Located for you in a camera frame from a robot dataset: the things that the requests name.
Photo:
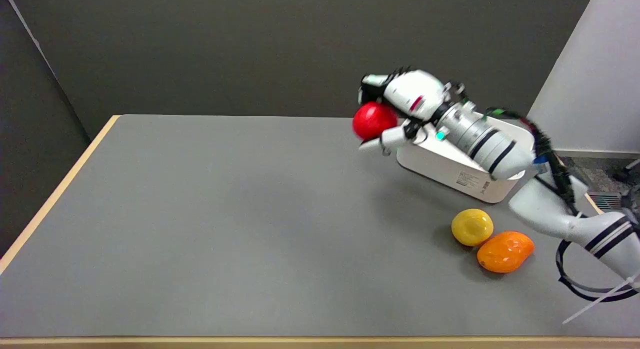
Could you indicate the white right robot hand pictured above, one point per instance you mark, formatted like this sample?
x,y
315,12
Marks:
x,y
415,96

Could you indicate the red apple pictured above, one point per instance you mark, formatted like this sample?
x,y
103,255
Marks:
x,y
372,120

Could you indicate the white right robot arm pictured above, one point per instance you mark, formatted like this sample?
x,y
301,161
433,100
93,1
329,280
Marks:
x,y
505,154

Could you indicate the white plastic box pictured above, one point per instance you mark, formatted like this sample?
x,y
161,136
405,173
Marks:
x,y
450,169

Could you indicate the yellow round fruit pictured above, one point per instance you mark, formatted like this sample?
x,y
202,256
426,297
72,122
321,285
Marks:
x,y
472,227

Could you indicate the orange mango fruit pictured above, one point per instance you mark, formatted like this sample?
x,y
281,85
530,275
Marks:
x,y
505,251

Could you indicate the black floor equipment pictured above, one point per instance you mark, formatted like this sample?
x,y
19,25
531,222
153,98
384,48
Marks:
x,y
627,184

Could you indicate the white zip tie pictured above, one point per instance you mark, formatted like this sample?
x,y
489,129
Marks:
x,y
600,294

